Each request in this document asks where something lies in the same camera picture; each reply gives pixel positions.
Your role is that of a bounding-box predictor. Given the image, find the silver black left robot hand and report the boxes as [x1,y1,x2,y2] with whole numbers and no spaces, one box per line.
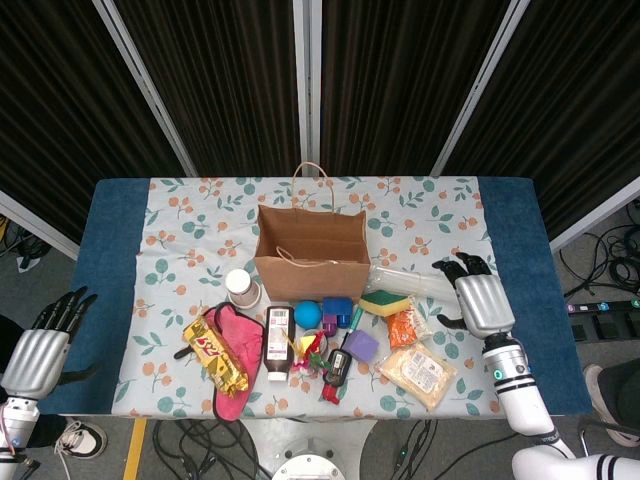
[0,285,104,399]

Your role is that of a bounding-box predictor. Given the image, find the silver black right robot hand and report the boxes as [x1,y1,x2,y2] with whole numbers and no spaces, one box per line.
[432,252,516,337]

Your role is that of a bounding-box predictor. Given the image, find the bundle of clear straws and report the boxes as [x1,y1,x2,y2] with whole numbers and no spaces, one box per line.
[366,264,459,297]

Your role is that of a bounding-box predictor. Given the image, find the orange snack bag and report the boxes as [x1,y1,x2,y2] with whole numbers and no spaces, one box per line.
[384,295,434,350]

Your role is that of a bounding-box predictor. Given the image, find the beige food package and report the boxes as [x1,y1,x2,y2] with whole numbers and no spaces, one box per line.
[375,344,459,412]

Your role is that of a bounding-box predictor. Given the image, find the yellow green sponge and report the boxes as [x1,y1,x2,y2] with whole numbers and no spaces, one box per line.
[358,289,409,318]

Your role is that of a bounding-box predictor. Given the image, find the purple foam cube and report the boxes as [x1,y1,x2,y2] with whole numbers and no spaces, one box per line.
[342,328,381,363]

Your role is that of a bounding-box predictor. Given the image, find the brown paper bag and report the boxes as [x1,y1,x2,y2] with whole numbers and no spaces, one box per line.
[252,160,372,301]

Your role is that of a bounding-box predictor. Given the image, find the black trouser leg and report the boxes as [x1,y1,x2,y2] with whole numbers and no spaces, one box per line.
[0,312,69,451]

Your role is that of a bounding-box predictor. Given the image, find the white sneaker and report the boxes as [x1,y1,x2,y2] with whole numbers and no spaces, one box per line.
[54,419,108,459]

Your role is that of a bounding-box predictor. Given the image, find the black power strip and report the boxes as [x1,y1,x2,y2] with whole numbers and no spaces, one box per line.
[566,298,640,316]

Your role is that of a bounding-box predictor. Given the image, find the green marker pen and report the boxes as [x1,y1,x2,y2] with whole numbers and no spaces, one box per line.
[341,304,366,351]

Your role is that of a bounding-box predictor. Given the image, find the yellow floor tape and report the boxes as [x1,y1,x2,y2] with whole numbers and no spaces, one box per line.
[122,418,149,480]

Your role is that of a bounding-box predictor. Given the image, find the grey sneaker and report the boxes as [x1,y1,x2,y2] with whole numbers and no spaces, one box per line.
[583,363,640,448]

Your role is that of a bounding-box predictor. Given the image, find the blue toy block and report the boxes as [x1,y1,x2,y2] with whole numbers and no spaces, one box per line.
[322,296,354,330]

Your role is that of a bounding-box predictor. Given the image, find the black bottle red cap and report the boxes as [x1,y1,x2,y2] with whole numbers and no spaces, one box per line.
[319,348,355,404]

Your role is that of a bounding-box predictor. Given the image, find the blue table cover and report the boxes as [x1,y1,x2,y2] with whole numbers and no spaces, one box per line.
[35,177,594,417]

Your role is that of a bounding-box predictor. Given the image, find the dark trouser leg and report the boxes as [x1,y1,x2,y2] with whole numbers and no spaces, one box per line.
[599,349,640,436]

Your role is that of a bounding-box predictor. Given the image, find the blue ball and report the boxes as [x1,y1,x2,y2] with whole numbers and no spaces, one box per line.
[293,300,323,330]

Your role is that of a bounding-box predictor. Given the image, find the colourful feather shuttlecock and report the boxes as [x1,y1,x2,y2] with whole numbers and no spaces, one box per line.
[284,327,331,375]

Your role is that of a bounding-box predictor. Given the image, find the gold foil snack package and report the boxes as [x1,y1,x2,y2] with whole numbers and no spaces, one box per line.
[181,315,250,399]

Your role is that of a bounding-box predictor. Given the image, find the pink towel black trim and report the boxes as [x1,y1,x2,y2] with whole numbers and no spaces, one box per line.
[173,301,266,424]

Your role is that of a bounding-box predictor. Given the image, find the brown bottle white cap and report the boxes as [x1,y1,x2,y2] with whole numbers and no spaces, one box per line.
[263,305,296,382]

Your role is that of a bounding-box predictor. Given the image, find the white paper cup stack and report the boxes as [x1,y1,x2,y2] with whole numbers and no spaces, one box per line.
[224,268,264,309]

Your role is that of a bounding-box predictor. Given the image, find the black pleated partition panel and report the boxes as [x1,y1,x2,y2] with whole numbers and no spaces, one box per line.
[0,0,199,259]
[429,0,640,254]
[92,0,309,177]
[307,0,531,177]

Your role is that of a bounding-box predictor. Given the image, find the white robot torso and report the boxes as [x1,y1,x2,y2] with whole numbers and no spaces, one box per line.
[239,417,381,480]

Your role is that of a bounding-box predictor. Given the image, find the floral tablecloth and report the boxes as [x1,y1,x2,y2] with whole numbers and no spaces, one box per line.
[112,175,529,420]

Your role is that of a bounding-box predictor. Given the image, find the black floor cables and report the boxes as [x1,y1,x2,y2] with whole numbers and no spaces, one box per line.
[559,199,640,296]
[0,214,51,274]
[389,419,441,480]
[152,419,261,480]

